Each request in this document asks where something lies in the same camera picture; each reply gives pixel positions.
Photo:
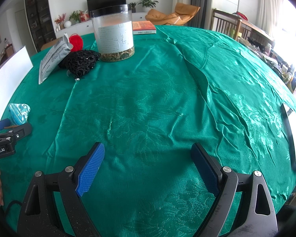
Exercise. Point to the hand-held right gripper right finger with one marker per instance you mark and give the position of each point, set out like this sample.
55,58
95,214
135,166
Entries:
204,170

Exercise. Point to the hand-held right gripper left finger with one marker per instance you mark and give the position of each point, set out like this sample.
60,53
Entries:
91,170

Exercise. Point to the white cardboard box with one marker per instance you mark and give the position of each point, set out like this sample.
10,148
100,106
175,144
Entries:
7,79

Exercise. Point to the green satin tablecloth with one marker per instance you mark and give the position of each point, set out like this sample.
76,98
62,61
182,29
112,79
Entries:
150,116

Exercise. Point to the grey foil pouch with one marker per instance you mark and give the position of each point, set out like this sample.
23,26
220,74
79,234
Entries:
53,56

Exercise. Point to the brown cardboard box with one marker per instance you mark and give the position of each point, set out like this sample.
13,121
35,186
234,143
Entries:
50,44

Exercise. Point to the black mesh bag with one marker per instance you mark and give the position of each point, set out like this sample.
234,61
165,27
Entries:
80,61

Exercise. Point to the black smartphone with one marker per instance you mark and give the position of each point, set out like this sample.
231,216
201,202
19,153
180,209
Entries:
294,138

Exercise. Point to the red yarn ball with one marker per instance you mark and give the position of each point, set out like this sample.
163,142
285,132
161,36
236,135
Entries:
77,42

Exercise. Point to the white television cabinet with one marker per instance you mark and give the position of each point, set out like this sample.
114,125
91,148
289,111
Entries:
74,29

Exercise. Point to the dark display cabinet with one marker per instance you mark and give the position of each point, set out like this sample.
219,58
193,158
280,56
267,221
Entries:
39,17

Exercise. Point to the white round vase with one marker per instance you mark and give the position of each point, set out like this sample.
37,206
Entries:
67,24

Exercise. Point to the red blossom branch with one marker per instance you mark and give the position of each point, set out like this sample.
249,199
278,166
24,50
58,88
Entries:
60,19

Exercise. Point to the leafy green plant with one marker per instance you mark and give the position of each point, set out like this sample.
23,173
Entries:
75,16

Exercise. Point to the pile of assorted bottles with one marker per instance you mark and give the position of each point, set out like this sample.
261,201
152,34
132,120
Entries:
281,64

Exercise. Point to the red flower bouquet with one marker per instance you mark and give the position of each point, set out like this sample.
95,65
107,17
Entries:
85,16

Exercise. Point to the clear jar with black lid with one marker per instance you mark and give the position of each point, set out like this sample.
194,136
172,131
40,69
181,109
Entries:
113,34

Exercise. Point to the wooden slatted crib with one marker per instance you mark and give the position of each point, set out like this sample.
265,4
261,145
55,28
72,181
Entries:
224,22

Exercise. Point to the orange book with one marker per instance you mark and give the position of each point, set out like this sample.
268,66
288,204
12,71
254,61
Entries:
143,27

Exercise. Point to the flat screen television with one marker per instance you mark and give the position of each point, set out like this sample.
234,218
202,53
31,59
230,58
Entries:
106,0

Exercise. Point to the orange lounge chair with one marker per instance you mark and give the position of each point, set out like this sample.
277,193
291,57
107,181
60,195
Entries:
172,14

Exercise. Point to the grey curtain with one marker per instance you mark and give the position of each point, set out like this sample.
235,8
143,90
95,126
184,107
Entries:
201,2

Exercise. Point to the small potted plant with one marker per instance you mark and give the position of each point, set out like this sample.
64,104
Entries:
133,7

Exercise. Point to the white curtain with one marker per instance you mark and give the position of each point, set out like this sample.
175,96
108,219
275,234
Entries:
271,7

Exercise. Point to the large green potted plant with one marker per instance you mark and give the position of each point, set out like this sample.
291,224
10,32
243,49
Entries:
148,2

